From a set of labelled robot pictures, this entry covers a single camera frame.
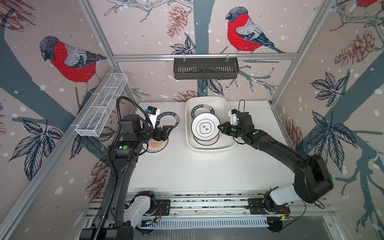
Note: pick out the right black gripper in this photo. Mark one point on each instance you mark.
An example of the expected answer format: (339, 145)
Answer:
(226, 129)

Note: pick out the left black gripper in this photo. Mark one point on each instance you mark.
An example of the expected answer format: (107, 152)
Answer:
(164, 134)

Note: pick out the orange sunburst plate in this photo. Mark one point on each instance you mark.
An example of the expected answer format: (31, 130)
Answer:
(207, 143)
(156, 146)

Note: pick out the white clover plate black rim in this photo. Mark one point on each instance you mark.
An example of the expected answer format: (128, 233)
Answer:
(205, 126)

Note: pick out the green rim hao wei plate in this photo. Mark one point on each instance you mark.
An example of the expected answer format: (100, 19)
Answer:
(209, 108)

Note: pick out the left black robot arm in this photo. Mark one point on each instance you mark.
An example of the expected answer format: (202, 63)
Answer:
(113, 221)

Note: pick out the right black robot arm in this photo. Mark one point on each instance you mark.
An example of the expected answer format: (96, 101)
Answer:
(312, 178)

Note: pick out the white plastic bin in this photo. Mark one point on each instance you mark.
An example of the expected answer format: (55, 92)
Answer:
(222, 108)

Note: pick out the green rim plate far left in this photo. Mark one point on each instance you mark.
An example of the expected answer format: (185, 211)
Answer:
(170, 118)

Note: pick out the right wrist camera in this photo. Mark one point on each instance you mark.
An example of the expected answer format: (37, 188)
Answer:
(233, 116)

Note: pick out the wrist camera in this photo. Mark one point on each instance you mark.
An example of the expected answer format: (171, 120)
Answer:
(233, 116)
(153, 113)

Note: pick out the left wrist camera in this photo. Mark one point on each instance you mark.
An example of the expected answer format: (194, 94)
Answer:
(153, 113)

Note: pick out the black wire wall shelf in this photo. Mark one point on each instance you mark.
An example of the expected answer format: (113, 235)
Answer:
(206, 68)

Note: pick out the white mesh wall basket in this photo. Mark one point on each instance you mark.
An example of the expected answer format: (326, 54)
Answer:
(98, 113)

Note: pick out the aluminium mounting rail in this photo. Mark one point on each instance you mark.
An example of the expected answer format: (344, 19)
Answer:
(235, 204)

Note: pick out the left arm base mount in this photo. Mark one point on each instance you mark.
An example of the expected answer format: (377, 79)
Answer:
(160, 208)

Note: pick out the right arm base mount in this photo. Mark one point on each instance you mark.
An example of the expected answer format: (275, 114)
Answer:
(259, 206)

